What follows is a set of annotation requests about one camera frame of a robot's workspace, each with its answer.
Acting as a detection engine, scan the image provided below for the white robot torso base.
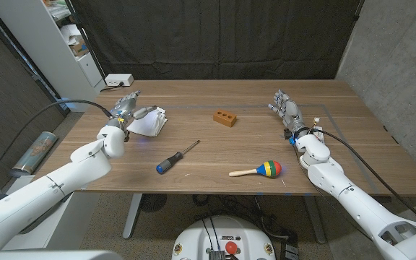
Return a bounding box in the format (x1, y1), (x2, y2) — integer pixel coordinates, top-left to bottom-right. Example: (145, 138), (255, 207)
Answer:
(171, 215), (277, 260)

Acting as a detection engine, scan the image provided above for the white robot head cover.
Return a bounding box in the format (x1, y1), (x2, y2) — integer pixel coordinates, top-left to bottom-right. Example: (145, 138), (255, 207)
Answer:
(0, 250), (124, 260)

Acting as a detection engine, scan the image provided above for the white power strip box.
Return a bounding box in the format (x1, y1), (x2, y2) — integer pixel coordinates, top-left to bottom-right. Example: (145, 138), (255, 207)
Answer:
(104, 73), (135, 87)

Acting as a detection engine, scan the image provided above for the black blue handled screwdriver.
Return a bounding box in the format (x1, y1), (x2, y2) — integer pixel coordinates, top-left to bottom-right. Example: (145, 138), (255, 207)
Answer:
(155, 139), (201, 175)

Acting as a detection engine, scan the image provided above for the white shelf cabinet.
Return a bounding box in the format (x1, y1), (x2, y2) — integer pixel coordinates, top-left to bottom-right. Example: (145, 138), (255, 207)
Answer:
(0, 0), (107, 113)

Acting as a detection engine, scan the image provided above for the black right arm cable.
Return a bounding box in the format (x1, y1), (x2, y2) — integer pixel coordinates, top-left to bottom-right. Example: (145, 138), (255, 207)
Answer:
(312, 128), (416, 228)

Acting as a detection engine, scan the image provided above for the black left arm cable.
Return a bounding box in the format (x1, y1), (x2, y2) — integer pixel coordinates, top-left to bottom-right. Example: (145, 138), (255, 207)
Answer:
(0, 99), (113, 189)

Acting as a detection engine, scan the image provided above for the cardboard box on shelf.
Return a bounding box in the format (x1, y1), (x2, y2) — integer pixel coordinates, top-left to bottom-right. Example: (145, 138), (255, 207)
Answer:
(71, 35), (90, 57)

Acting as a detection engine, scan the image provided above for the rolled printed poster tube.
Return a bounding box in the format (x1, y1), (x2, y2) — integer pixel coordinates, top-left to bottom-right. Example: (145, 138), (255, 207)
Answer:
(11, 131), (58, 177)

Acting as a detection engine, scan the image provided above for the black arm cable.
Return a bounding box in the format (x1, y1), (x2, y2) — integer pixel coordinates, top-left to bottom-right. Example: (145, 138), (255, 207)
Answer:
(0, 99), (113, 189)
(312, 128), (416, 228)

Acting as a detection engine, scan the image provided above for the white paper napkin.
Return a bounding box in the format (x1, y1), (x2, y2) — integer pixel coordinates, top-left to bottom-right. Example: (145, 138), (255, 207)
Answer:
(126, 106), (168, 138)

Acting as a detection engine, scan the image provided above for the orange brick block with holes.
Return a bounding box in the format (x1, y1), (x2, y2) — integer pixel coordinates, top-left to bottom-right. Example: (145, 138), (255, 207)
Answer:
(212, 109), (238, 128)

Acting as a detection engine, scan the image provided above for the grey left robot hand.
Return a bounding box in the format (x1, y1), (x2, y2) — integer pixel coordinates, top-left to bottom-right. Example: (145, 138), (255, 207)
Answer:
(108, 90), (157, 131)

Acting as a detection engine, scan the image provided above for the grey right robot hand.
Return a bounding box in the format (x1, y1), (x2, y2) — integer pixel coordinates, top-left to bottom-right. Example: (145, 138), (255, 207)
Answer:
(267, 89), (310, 137)

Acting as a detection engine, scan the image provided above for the colourful striped wooden maraca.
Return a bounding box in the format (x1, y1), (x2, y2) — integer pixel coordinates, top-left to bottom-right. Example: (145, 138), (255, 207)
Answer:
(228, 160), (282, 178)

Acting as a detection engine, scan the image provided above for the round black fan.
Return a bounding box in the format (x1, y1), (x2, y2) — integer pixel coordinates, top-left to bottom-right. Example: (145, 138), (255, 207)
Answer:
(139, 194), (168, 213)

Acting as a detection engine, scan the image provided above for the black cloth backdrop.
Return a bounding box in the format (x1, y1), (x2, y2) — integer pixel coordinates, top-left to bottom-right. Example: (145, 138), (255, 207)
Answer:
(69, 0), (364, 81)

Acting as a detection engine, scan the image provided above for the grey table leg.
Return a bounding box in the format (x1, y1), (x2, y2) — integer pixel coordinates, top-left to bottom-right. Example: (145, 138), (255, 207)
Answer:
(122, 193), (144, 240)
(303, 195), (327, 245)

